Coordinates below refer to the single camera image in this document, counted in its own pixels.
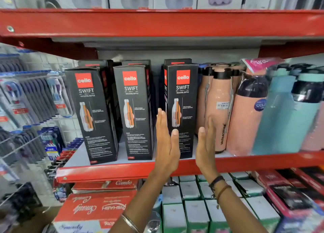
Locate row of red blue packs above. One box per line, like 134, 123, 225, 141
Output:
44, 137, 85, 183

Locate white wire display rack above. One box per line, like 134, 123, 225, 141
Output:
0, 44, 79, 208

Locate person's left hand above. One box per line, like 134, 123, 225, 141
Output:
154, 108, 181, 176

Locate person's right hand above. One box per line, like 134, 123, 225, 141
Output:
195, 116, 221, 183

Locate peach bottle with purple cap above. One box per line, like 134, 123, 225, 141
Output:
226, 73, 269, 157

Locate person's left forearm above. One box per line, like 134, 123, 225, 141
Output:
108, 172, 176, 233

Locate peach bottle with black lid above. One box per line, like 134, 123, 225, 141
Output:
195, 66, 213, 136

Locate brown cord bracelet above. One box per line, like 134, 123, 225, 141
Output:
215, 185, 232, 203

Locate peach bottle with white label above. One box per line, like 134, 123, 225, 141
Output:
205, 68, 235, 154

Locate row of black bottle boxes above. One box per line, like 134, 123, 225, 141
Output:
65, 58, 199, 165

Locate stack of white green boxes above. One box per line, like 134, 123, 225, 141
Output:
161, 171, 281, 233

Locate large red and white box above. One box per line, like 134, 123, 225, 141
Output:
52, 189, 138, 233

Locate pale pink bottle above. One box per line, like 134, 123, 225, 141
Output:
301, 108, 324, 152

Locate pink paper tag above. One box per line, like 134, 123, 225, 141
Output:
241, 57, 285, 75

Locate person's right forearm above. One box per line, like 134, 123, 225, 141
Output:
206, 176, 269, 233

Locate pile of red black boxes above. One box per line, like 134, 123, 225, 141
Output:
252, 166, 324, 233

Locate flat red box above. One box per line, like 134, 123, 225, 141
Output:
71, 179, 139, 194

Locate teal bottle with dark band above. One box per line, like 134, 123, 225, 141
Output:
276, 72, 324, 154

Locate brown cardboard box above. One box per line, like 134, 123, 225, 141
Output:
10, 206, 62, 233

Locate hanging toothbrush blister packs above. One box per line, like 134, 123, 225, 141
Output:
0, 47, 76, 166

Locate silver metal bangle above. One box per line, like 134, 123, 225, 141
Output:
121, 213, 141, 233

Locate black cord bracelet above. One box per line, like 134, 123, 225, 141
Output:
209, 176, 225, 191

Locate light blue bottle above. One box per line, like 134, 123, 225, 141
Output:
252, 64, 298, 155

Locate red metal shelf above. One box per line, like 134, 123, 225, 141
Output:
0, 8, 324, 60
54, 136, 324, 184

